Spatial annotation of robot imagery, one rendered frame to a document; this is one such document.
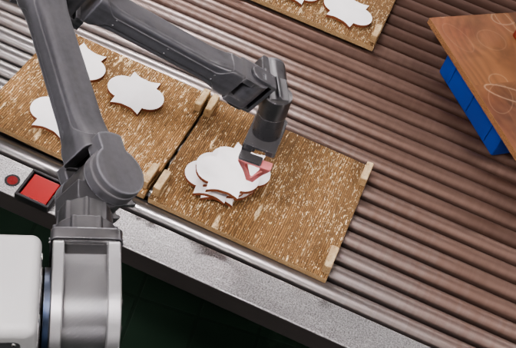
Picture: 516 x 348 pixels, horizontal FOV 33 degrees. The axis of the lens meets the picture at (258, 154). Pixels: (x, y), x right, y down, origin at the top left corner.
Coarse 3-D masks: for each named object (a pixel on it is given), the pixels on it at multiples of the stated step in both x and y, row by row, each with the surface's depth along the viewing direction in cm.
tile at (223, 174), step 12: (228, 156) 185; (204, 168) 181; (216, 168) 182; (228, 168) 183; (240, 168) 184; (252, 168) 184; (204, 180) 180; (216, 180) 180; (228, 180) 181; (240, 180) 182; (228, 192) 179; (240, 192) 180
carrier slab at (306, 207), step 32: (224, 128) 198; (192, 160) 190; (288, 160) 196; (320, 160) 198; (352, 160) 200; (192, 192) 184; (256, 192) 188; (288, 192) 190; (320, 192) 192; (352, 192) 194; (224, 224) 180; (256, 224) 182; (288, 224) 184; (320, 224) 186; (288, 256) 178; (320, 256) 180
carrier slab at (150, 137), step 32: (32, 64) 198; (128, 64) 205; (32, 96) 192; (96, 96) 196; (192, 96) 203; (0, 128) 185; (32, 128) 186; (128, 128) 192; (160, 128) 194; (160, 160) 188
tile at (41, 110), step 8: (32, 104) 189; (40, 104) 190; (48, 104) 190; (32, 112) 188; (40, 112) 188; (48, 112) 189; (40, 120) 187; (48, 120) 187; (48, 128) 186; (56, 128) 186; (56, 136) 186
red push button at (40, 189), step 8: (40, 176) 179; (32, 184) 177; (40, 184) 178; (48, 184) 178; (56, 184) 179; (24, 192) 176; (32, 192) 176; (40, 192) 176; (48, 192) 177; (40, 200) 175; (48, 200) 176
